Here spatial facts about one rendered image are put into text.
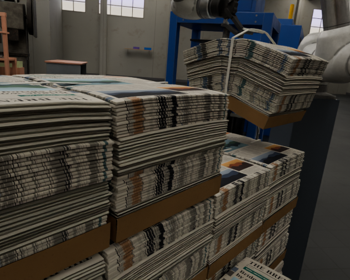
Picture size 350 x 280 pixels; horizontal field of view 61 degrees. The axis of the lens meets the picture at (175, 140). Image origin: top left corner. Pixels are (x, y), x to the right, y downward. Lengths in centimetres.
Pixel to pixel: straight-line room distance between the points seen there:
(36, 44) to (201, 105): 1307
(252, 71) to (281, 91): 11
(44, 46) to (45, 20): 101
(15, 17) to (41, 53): 304
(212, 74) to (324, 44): 46
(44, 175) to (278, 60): 71
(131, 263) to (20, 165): 27
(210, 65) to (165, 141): 60
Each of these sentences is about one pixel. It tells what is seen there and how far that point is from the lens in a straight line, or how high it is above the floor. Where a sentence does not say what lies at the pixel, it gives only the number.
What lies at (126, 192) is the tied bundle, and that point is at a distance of 46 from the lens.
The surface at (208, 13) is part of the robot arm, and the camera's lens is 121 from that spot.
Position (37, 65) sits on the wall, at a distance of 1355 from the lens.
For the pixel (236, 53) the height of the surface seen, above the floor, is 115.
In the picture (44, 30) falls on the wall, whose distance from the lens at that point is 1346.
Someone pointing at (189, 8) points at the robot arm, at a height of 131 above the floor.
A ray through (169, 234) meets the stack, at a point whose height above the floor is 80.
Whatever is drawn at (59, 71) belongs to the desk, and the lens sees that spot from 741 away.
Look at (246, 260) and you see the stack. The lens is 90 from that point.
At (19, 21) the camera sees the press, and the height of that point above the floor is 183.
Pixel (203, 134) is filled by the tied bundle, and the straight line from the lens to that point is 56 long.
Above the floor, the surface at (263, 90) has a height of 105.
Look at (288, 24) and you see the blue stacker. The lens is 519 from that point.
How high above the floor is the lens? 112
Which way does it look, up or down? 15 degrees down
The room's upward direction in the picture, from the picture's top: 5 degrees clockwise
